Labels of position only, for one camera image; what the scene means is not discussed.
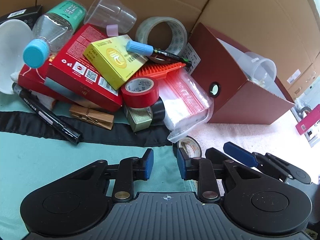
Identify olive green small box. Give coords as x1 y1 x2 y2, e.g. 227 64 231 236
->
124 106 152 132

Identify black marker pen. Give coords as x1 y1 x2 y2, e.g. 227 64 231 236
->
12 82 82 145

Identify small black-rimmed tape roll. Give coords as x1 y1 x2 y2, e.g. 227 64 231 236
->
177 136 202 158

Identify dark red storage box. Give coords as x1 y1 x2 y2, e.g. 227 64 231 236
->
186 23 294 125

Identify black small box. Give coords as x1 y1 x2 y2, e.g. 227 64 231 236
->
0 5 43 29

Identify plastic bottle blue cap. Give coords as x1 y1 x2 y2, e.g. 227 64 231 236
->
23 0 86 68

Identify pink thermos bottle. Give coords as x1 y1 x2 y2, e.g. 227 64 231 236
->
296 104 320 135

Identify zip bags pack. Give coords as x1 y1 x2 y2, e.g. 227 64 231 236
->
158 68 214 143

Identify white shipping label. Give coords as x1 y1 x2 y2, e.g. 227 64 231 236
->
287 69 301 85

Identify large red flat box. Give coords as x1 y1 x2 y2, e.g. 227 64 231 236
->
44 24 123 112

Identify wooden clothespin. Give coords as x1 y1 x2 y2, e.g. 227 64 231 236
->
69 105 114 130

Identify red tape roll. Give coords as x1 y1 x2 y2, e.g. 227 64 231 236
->
121 77 159 108

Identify yellow small box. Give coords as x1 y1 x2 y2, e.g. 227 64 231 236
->
83 35 148 90

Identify clear plastic cup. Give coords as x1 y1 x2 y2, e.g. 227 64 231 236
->
84 0 137 34

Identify clear container with swabs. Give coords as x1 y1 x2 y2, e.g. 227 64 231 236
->
237 51 277 90

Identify pink small tape piece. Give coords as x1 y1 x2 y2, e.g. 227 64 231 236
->
106 24 119 37

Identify black tape roll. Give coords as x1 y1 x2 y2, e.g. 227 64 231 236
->
150 98 165 124

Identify marker with blue cap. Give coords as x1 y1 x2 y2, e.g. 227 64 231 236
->
126 41 192 67

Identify orange plastic comb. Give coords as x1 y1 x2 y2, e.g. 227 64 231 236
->
132 62 185 80

